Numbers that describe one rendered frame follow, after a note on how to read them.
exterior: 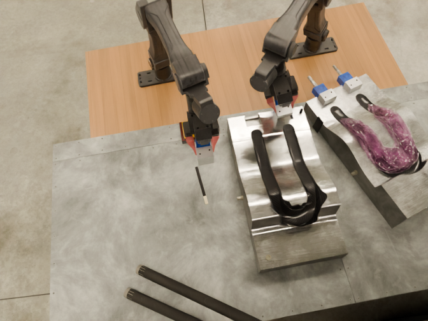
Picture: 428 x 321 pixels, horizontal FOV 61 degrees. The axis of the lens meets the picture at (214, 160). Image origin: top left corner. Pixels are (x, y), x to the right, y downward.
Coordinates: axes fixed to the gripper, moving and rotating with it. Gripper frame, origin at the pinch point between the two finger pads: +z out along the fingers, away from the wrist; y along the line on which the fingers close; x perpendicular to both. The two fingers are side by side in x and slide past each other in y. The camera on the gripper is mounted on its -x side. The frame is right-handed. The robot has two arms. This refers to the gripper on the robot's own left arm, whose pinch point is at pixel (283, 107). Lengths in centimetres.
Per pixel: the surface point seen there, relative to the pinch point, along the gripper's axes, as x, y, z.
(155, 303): -50, -49, 15
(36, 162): 64, -143, 48
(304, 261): -43.1, -5.5, 20.7
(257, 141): -6.5, -10.7, 5.7
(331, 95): 8.3, 17.5, 7.3
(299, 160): -13.9, 0.9, 11.0
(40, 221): 29, -139, 60
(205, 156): -16.3, -26.4, -3.3
